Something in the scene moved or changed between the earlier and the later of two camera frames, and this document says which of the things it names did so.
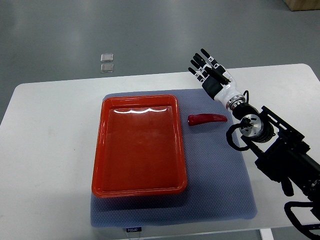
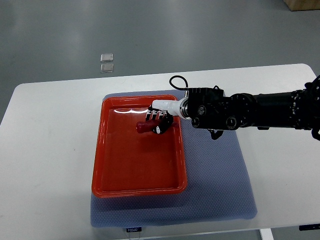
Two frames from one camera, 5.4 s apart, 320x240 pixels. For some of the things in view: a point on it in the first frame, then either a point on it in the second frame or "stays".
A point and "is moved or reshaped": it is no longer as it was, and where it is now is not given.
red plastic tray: [139, 150] stays
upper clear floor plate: [107, 57] stays
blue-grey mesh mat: [219, 186] stays
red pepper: [196, 119] is moved or reshaped
